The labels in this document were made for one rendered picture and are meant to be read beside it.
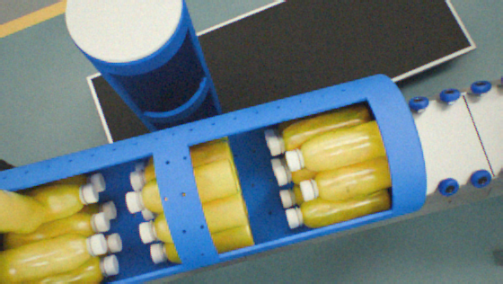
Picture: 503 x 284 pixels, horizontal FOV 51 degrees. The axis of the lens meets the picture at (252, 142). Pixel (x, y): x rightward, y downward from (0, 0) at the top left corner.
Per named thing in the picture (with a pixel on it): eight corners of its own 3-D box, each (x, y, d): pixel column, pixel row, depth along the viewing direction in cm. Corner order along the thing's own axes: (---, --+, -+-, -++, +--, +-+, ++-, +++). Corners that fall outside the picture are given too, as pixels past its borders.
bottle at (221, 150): (226, 142, 103) (134, 166, 103) (235, 177, 104) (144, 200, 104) (226, 137, 110) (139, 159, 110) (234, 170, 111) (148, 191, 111)
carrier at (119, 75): (137, 128, 210) (195, 166, 205) (41, 26, 126) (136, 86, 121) (179, 72, 216) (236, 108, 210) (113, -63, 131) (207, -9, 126)
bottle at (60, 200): (-16, 201, 103) (76, 178, 103) (1, 198, 110) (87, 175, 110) (-7, 236, 103) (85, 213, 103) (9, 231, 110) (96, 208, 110)
